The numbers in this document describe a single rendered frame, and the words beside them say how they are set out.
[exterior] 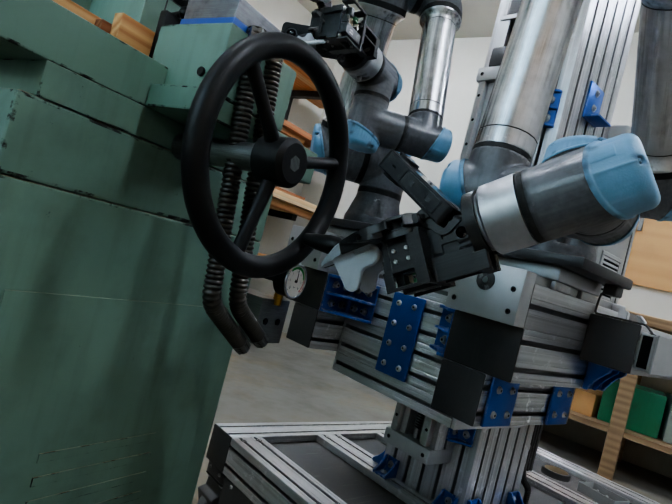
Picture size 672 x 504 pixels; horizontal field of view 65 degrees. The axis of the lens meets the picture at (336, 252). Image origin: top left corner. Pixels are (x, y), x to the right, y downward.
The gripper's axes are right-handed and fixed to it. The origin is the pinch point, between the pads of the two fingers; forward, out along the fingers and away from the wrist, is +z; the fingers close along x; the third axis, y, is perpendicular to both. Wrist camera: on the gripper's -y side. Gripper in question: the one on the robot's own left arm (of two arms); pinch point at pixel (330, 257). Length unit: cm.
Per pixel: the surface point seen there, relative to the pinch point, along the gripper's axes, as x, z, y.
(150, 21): -9.5, 17.4, -40.8
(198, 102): -20.9, -1.8, -13.0
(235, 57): -18.2, -4.9, -17.7
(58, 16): -27.4, 10.5, -27.0
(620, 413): 254, 9, 52
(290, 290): 17.0, 20.2, -2.0
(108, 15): -12, 24, -45
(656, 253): 320, -28, -30
